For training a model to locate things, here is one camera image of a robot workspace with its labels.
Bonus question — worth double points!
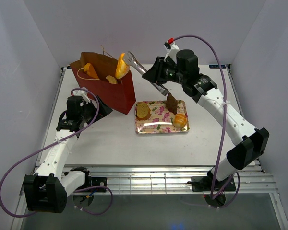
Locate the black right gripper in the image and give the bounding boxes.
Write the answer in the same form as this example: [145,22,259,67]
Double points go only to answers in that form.
[142,57,186,85]

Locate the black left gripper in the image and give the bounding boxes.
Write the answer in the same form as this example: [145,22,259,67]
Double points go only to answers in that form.
[80,95,112,125]

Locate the metal serving tongs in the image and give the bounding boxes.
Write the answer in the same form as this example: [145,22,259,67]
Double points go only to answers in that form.
[122,51,169,96]

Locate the small oval bread roll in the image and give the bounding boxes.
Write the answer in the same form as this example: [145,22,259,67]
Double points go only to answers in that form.
[115,52,130,79]

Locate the large orange muffin bread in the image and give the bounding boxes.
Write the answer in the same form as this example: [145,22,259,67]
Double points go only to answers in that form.
[106,75,118,84]

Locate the brown chocolate figure bread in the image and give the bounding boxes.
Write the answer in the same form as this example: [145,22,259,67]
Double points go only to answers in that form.
[165,93,178,115]

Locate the red paper bag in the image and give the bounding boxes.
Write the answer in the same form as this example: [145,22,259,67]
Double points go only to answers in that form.
[70,52,136,114]

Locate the braided twisted bread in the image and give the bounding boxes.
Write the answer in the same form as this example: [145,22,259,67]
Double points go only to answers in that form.
[83,63,99,80]

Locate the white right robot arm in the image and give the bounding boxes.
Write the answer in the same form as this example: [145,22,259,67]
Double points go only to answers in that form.
[143,39,269,190]

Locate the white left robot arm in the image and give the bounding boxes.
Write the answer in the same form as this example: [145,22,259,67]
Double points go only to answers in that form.
[23,88,112,213]

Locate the toast slice bread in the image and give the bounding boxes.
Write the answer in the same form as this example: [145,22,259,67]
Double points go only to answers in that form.
[136,102,151,120]

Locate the floral serving tray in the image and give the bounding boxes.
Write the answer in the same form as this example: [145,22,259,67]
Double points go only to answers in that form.
[134,101,190,134]

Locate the round scored bun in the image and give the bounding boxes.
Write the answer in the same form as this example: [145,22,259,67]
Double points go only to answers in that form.
[172,114,188,128]

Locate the blue label sticker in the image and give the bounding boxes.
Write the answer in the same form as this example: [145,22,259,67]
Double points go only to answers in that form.
[209,65,226,69]

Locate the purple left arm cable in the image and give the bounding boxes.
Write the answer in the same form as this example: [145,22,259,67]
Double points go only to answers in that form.
[0,88,114,218]

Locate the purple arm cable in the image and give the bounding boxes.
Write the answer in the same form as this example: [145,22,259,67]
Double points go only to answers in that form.
[172,35,240,208]
[0,88,114,218]

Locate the aluminium frame rail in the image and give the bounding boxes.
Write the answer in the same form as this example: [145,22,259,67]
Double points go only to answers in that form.
[24,165,279,196]

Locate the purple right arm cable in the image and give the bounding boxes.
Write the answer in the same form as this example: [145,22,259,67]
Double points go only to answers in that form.
[172,35,240,208]

